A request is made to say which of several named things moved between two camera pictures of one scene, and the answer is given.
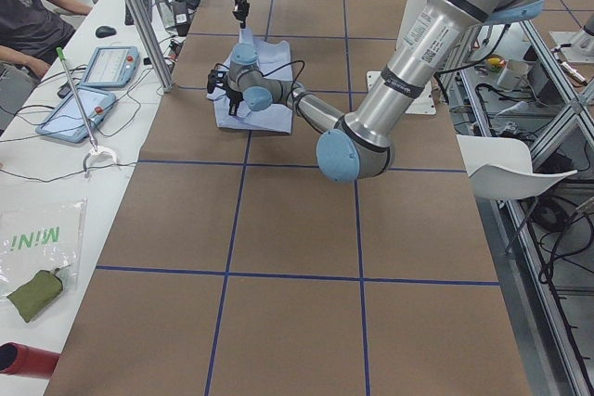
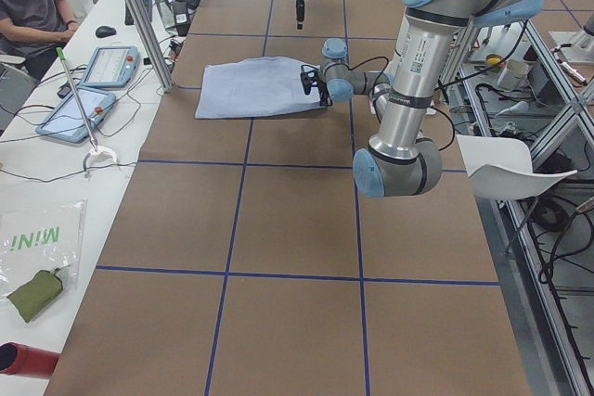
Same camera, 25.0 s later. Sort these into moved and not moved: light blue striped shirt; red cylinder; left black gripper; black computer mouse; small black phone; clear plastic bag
Moved: left black gripper; light blue striped shirt
Not moved: clear plastic bag; small black phone; black computer mouse; red cylinder
